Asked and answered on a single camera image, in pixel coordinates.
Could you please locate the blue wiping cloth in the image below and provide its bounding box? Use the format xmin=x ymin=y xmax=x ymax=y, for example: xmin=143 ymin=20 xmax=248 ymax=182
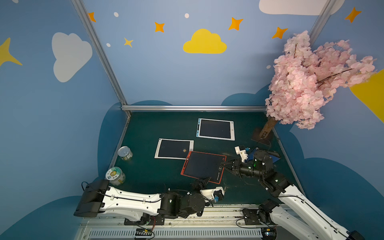
xmin=248 ymin=148 xmax=281 ymax=163

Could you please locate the red frame drawing tablet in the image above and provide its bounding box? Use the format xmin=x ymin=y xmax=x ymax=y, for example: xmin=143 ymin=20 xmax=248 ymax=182
xmin=181 ymin=151 xmax=227 ymax=184

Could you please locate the white blue drawing tablet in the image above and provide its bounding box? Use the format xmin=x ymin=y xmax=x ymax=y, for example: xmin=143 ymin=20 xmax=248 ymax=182
xmin=196 ymin=118 xmax=235 ymax=141

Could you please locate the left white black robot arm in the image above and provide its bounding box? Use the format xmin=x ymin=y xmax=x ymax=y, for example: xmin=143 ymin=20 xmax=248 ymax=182
xmin=74 ymin=180 xmax=213 ymax=223

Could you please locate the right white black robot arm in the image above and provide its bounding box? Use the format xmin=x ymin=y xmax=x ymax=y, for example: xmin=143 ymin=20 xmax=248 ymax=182
xmin=231 ymin=147 xmax=364 ymax=240

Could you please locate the dark square tree base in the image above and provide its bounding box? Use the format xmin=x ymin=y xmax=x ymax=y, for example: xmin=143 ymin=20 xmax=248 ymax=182
xmin=251 ymin=128 xmax=274 ymax=147

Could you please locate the right small circuit board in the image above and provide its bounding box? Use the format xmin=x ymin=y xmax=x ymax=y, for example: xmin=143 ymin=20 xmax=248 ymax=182
xmin=261 ymin=228 xmax=277 ymax=240

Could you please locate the small circuit board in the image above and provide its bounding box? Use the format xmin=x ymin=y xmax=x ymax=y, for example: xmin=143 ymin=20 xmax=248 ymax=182
xmin=261 ymin=228 xmax=277 ymax=240
xmin=134 ymin=228 xmax=152 ymax=240

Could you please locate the left small circuit board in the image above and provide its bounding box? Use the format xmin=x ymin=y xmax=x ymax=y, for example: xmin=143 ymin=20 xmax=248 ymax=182
xmin=134 ymin=228 xmax=152 ymax=240

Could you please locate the silver tin can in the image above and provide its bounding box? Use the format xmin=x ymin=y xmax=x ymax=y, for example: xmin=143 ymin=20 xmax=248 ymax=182
xmin=118 ymin=146 xmax=133 ymax=161

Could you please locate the pink cherry blossom tree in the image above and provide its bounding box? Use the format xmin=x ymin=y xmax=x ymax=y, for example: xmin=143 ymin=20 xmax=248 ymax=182
xmin=262 ymin=31 xmax=375 ymax=132

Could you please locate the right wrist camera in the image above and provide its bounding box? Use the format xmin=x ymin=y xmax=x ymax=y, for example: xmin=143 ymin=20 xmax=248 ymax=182
xmin=235 ymin=146 xmax=249 ymax=163

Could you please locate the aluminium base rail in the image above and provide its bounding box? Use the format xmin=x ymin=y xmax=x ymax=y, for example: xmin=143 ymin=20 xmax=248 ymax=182
xmin=75 ymin=205 xmax=295 ymax=240

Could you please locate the white frame drawing tablet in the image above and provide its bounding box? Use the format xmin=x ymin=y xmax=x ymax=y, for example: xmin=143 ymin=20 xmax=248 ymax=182
xmin=155 ymin=139 xmax=194 ymax=160

